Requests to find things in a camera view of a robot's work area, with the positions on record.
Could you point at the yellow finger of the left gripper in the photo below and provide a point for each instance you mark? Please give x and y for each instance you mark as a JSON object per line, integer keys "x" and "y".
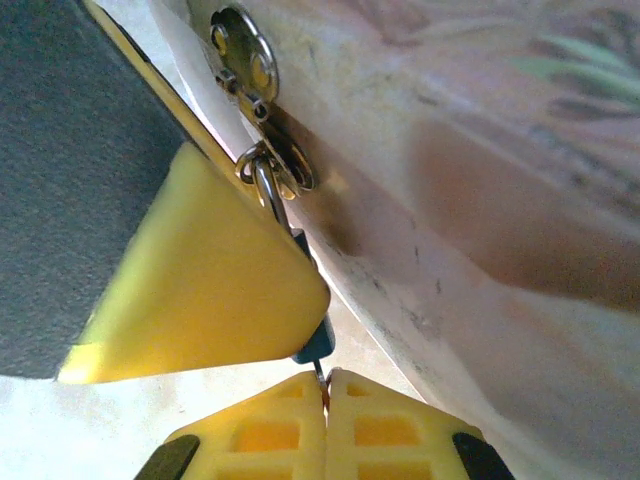
{"x": 175, "y": 290}

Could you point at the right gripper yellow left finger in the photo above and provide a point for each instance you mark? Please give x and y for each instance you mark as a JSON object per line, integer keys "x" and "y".
{"x": 260, "y": 435}

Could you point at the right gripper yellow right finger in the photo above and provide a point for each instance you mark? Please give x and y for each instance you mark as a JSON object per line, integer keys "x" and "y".
{"x": 400, "y": 435}

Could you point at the small silver key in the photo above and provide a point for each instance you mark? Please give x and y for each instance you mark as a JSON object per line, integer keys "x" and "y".
{"x": 322, "y": 385}

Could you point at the small blue padlock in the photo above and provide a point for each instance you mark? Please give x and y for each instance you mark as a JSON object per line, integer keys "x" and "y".
{"x": 317, "y": 340}

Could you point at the pink storybook tin box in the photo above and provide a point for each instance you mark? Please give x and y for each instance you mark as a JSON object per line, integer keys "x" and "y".
{"x": 475, "y": 200}

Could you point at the silver metal box hasp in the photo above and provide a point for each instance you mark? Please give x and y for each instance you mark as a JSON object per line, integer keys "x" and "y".
{"x": 250, "y": 65}

